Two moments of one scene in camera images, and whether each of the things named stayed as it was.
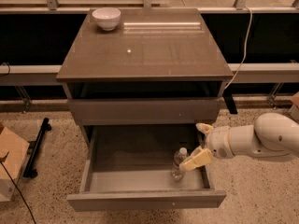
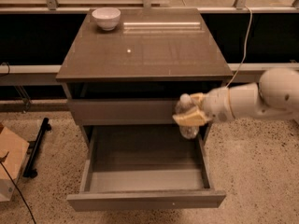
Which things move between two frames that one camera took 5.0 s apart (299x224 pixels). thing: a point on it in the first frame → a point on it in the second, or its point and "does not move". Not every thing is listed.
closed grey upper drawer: (145, 111) does not move
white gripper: (217, 141) → (217, 105)
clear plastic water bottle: (177, 173) → (186, 105)
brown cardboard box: (14, 149) does not move
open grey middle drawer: (129, 167) does not move
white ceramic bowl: (106, 17) does not move
